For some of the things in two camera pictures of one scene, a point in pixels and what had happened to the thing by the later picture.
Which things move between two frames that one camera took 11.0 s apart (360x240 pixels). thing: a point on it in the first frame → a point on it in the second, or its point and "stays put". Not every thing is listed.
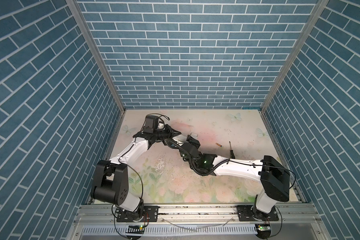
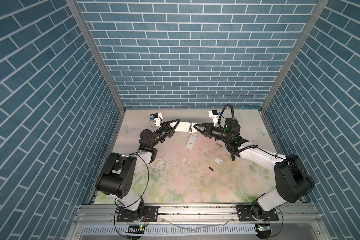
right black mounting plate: [244, 214] stays put
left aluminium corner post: [77, 11] stays put
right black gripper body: [195, 143] → [218, 133]
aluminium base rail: [100, 222] stays put
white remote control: [180, 139] → [187, 127]
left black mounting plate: [151, 214] stays put
